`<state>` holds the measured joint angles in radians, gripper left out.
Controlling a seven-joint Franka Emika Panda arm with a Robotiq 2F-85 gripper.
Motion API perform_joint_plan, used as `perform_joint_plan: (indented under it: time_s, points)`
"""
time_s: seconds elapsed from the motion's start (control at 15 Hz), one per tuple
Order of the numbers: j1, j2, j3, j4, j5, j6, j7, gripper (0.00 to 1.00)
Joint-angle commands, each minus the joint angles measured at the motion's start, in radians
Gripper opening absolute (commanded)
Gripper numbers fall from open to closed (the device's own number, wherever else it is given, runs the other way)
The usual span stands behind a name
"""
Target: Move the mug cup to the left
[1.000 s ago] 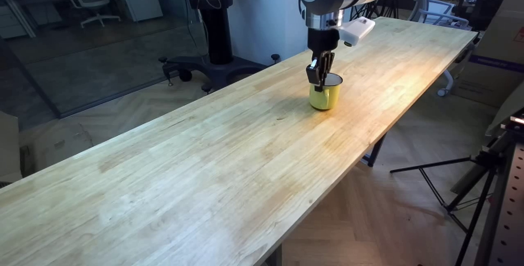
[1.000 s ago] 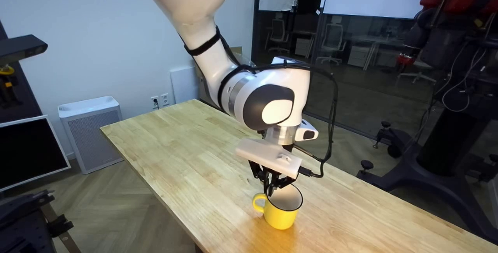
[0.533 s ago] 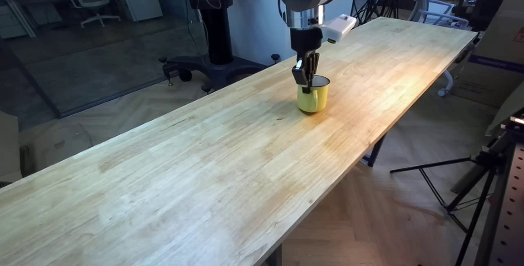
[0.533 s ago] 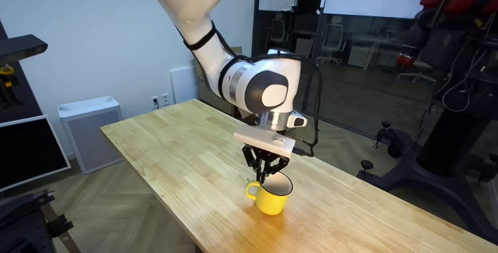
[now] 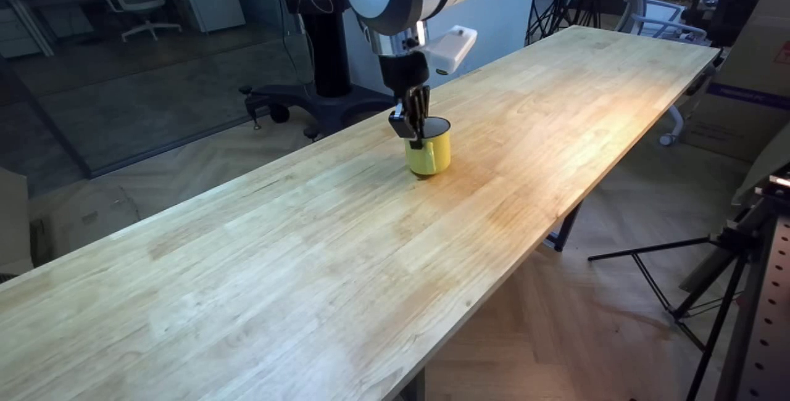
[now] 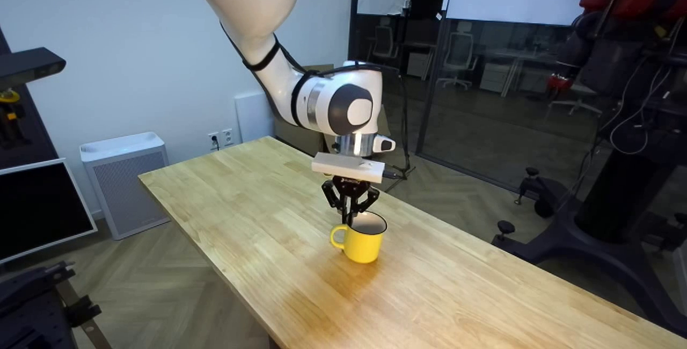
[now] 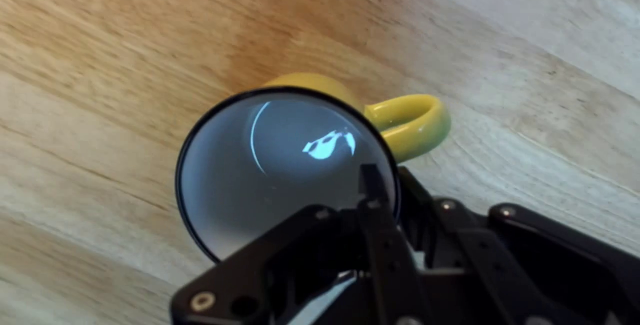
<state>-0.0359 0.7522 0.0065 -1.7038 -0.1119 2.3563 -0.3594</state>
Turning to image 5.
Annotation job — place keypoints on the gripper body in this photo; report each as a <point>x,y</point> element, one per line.
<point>403,73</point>

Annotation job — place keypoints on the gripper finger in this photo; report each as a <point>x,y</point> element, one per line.
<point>403,124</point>
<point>422,108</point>

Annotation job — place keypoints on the yellow mug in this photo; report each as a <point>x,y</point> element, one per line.
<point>430,153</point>

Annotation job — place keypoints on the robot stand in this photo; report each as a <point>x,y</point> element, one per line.
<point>327,55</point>

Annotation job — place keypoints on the group of black tripods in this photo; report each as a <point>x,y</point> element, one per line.
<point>574,0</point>

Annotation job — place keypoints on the white grey office chair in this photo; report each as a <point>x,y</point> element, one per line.
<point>654,18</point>

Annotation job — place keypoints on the large cardboard box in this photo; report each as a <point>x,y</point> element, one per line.
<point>747,86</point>

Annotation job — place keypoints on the black tripod stand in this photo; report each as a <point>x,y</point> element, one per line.
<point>710,290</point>

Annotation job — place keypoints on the perforated metal post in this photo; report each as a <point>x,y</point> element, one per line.
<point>765,321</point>

